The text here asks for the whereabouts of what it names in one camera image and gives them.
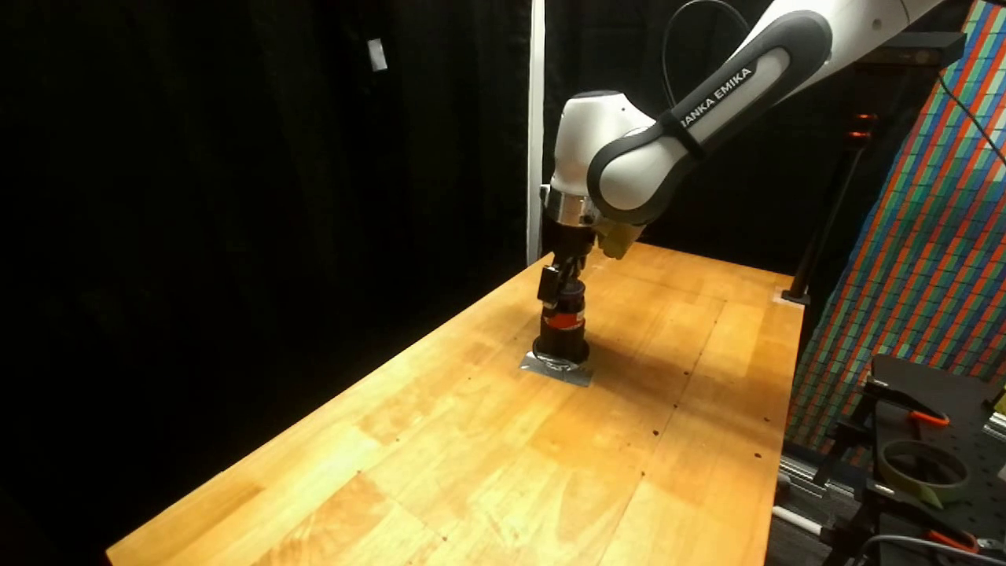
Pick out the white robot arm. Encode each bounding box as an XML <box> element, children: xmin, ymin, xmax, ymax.
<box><xmin>536</xmin><ymin>0</ymin><xmax>944</xmax><ymax>312</ymax></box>

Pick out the white vertical pole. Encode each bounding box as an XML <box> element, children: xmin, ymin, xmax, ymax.
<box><xmin>523</xmin><ymin>0</ymin><xmax>547</xmax><ymax>265</ymax></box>

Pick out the orange handled clamp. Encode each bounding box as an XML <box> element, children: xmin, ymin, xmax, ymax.
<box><xmin>908</xmin><ymin>409</ymin><xmax>953</xmax><ymax>429</ymax></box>

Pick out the black perforated side table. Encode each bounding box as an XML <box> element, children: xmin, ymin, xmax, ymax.
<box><xmin>816</xmin><ymin>356</ymin><xmax>1006</xmax><ymax>566</ymax></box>

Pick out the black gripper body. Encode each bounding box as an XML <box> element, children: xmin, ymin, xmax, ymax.
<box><xmin>536</xmin><ymin>224</ymin><xmax>594</xmax><ymax>312</ymax></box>

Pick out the grey tape roll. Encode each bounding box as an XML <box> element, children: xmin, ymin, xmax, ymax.
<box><xmin>878</xmin><ymin>436</ymin><xmax>972</xmax><ymax>510</ymax></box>

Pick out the orange rubber band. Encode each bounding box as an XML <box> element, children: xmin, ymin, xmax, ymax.
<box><xmin>543</xmin><ymin>309</ymin><xmax>585</xmax><ymax>327</ymax></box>

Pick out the colourful patterned board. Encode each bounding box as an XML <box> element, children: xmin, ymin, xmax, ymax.
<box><xmin>784</xmin><ymin>0</ymin><xmax>1006</xmax><ymax>449</ymax></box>

